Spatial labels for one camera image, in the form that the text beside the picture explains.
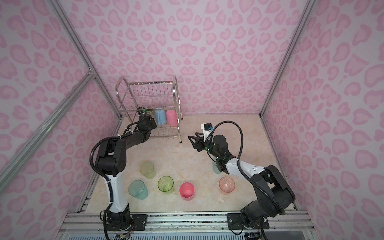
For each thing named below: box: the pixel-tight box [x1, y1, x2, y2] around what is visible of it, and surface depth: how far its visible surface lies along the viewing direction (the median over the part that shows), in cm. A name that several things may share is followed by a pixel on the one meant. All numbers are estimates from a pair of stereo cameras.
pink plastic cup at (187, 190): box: [179, 182, 196, 201], surface depth 81 cm
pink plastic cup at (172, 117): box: [166, 109, 178, 126], surface depth 105 cm
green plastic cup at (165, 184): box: [157, 175, 174, 195], surface depth 84 cm
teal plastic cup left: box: [128, 180, 148, 200], surface depth 78 cm
